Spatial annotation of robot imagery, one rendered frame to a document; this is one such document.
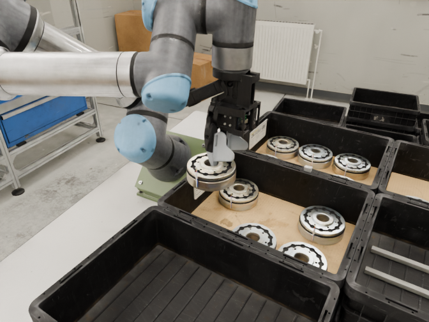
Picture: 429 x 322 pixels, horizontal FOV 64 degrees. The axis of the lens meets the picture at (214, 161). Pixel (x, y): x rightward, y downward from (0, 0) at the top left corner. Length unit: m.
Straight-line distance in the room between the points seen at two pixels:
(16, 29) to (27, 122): 1.82
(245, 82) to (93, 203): 0.72
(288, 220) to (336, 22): 3.15
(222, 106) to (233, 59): 0.09
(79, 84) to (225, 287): 0.46
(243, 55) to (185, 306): 0.47
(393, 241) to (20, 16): 0.92
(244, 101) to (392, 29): 3.27
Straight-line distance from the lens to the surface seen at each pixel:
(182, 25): 0.60
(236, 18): 0.61
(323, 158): 1.08
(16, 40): 0.81
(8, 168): 2.56
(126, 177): 1.27
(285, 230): 0.84
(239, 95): 0.64
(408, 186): 1.10
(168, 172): 1.03
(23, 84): 0.68
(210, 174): 0.68
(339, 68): 3.94
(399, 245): 0.89
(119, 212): 1.11
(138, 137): 0.90
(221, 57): 0.62
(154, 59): 0.56
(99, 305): 0.72
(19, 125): 2.56
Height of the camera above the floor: 1.39
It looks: 31 degrees down
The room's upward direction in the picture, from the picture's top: straight up
